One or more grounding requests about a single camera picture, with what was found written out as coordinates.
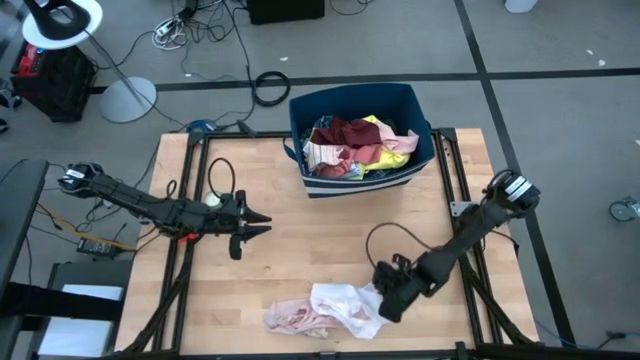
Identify pale pink garment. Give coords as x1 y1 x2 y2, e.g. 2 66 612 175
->
263 297 346 340

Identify white floor object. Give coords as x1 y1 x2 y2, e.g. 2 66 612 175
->
504 0 539 14

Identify white garment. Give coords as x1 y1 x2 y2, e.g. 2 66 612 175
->
309 282 394 341

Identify grey caster wheel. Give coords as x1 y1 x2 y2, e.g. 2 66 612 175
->
608 195 640 223

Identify white round side table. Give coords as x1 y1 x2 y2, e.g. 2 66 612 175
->
22 0 158 124

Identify black looped camera cable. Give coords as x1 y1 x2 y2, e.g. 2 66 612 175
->
364 221 437 272
206 156 238 202

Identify coiled black cable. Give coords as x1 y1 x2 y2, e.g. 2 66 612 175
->
253 70 292 108

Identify black box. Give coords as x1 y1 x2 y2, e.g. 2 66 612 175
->
247 0 327 26

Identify tangled black floor cables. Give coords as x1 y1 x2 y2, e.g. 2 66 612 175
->
169 0 259 133

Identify black curved panel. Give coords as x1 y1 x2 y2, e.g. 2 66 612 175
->
0 158 50 301

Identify salmon pink garment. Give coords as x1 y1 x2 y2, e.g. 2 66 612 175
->
318 143 384 180

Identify maroon garment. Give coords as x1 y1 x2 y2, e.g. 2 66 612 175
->
310 117 384 149

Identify white cable bundle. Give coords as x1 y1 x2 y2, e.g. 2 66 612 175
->
151 16 189 52

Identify yellow garment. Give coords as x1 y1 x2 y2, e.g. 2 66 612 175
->
360 114 412 172

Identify cream red-striped knit sweater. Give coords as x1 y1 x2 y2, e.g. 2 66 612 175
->
302 140 347 174

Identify black power brick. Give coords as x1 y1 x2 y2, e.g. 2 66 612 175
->
75 236 122 259

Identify yellow cable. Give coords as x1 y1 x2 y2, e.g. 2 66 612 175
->
34 201 137 252

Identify black aluminium table frame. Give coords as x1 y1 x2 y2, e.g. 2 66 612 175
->
122 127 541 360

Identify red tool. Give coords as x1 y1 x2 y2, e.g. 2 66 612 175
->
17 43 42 77

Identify black headset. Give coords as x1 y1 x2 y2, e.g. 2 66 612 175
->
23 0 93 42

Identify navy plaid garment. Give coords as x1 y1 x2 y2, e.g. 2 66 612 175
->
299 115 334 144

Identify navy white striped fabric bin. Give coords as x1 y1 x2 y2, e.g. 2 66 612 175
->
282 82 437 200

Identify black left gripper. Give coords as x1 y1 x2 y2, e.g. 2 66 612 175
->
217 189 273 262

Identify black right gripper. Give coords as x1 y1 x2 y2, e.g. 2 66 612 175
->
372 254 435 324

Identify black equipment case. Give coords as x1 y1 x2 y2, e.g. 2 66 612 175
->
10 42 98 124

